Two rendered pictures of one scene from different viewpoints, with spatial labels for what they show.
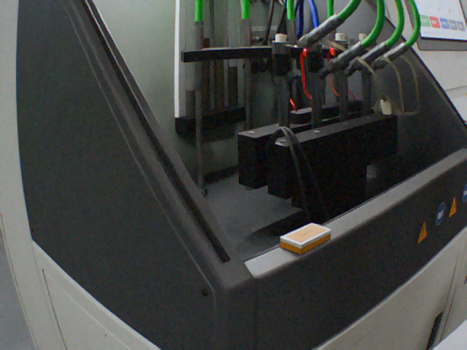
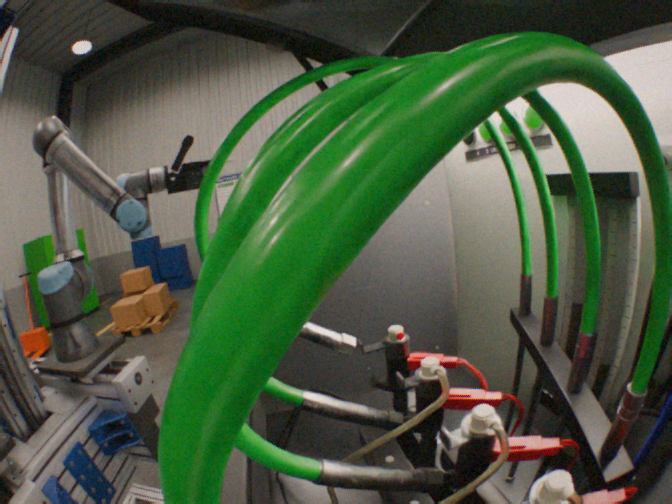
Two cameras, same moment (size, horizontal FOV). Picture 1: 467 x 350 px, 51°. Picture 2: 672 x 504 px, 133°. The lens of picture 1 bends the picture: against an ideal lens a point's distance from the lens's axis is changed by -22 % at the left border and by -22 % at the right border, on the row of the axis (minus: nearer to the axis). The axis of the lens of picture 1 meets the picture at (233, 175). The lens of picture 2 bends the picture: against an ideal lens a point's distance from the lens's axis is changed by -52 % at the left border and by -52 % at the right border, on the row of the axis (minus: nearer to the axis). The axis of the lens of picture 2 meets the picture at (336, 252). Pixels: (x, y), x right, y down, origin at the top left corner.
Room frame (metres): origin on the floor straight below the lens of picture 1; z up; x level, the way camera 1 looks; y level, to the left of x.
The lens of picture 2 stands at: (1.02, -0.36, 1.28)
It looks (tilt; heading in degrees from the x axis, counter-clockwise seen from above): 10 degrees down; 122
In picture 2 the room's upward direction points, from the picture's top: 9 degrees counter-clockwise
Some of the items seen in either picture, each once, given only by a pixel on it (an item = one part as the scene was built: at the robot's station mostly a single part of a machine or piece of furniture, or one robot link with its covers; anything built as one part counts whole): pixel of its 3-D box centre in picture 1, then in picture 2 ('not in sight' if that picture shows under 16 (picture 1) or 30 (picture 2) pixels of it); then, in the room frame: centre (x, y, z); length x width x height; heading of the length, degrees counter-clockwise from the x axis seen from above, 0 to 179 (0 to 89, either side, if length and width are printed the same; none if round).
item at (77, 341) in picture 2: not in sight; (71, 333); (0.15, -0.30, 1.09); 0.15 x 0.15 x 0.10
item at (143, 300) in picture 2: not in sight; (140, 297); (-3.49, 1.26, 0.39); 1.20 x 0.85 x 0.79; 137
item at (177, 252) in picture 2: not in sight; (161, 263); (-5.29, 2.61, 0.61); 1.26 x 0.48 x 1.22; 35
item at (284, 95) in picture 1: (288, 105); (393, 411); (0.90, -0.08, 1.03); 0.05 x 0.03 x 0.21; 42
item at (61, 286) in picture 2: not in sight; (59, 290); (0.14, -0.29, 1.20); 0.13 x 0.12 x 0.14; 150
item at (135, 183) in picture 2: not in sight; (134, 185); (0.16, 0.00, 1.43); 0.11 x 0.08 x 0.09; 60
